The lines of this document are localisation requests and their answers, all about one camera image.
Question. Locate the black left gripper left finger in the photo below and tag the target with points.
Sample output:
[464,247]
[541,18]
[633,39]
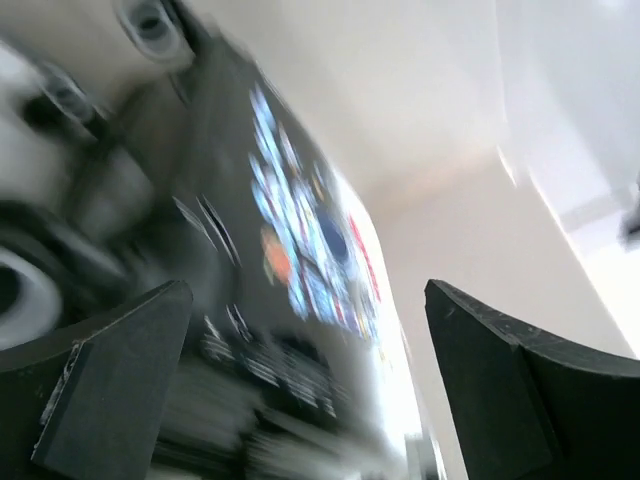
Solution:
[86,401]

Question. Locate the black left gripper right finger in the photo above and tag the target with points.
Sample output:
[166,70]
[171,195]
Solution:
[528,404]

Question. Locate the black white astronaut suitcase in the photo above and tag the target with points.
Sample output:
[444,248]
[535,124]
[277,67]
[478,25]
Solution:
[139,147]

